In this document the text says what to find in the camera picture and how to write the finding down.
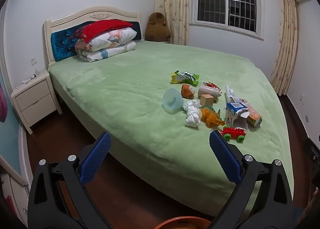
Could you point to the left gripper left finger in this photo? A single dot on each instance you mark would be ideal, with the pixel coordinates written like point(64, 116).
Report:
point(58, 195)

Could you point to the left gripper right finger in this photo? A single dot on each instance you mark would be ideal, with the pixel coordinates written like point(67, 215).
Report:
point(262, 196)

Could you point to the blue white milk carton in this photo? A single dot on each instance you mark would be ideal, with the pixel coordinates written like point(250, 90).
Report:
point(236, 115)

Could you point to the red green toy car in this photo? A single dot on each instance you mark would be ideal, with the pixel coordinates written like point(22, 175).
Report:
point(229, 133)

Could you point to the orange toy dinosaur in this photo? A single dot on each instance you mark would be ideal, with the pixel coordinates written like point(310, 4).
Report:
point(211, 117)

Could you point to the wooden block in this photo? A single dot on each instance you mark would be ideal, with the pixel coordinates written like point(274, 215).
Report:
point(207, 100)

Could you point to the white tissue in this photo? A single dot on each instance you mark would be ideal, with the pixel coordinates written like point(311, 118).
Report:
point(193, 113)

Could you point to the red snack wrapper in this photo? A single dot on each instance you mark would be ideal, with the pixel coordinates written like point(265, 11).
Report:
point(210, 84)

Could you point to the white cylinder cup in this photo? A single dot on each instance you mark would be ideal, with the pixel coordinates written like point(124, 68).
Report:
point(213, 91)

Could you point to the orange plush toy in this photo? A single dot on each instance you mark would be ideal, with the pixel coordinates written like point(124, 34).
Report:
point(187, 91)

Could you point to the light blue plastic cup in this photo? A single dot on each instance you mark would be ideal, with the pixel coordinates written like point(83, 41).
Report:
point(172, 101)

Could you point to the green yellow snack bag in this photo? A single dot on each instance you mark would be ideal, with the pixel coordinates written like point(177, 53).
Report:
point(185, 78)

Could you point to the person right hand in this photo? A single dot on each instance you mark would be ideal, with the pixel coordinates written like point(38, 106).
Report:
point(310, 205)

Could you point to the orange plastic basin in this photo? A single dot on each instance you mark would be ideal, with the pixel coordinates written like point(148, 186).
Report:
point(184, 222)

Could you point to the right floral curtain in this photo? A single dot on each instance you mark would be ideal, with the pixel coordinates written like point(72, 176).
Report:
point(288, 38)

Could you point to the floral curtain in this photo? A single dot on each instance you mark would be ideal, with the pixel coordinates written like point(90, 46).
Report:
point(177, 17)
point(288, 38)

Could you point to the cream nightstand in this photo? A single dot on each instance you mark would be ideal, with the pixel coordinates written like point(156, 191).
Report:
point(35, 100)

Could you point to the clutter on nightstand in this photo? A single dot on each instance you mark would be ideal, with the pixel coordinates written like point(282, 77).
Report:
point(28, 78)

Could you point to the green blanket bed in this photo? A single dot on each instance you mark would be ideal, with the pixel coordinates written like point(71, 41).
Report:
point(123, 96)

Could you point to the folded floral quilt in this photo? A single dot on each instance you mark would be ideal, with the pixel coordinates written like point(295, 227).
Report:
point(105, 53)

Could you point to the barred window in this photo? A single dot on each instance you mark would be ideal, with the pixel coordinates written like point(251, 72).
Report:
point(237, 16)

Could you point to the floral pillow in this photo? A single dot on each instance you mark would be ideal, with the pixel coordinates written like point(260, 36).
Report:
point(107, 40)

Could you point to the cream blue headboard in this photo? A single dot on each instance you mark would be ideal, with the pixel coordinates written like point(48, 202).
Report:
point(59, 36)

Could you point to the red pillow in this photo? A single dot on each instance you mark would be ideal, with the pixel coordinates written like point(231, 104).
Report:
point(91, 31)

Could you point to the brown plush bear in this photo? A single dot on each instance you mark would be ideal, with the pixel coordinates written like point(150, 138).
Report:
point(157, 29)

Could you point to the left floral curtain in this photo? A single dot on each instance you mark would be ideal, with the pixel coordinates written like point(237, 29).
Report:
point(177, 17)

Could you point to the cartoon wall sticker door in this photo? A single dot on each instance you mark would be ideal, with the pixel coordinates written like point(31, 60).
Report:
point(14, 189)

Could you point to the wall power outlet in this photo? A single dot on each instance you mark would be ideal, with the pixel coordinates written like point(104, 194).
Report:
point(33, 61)

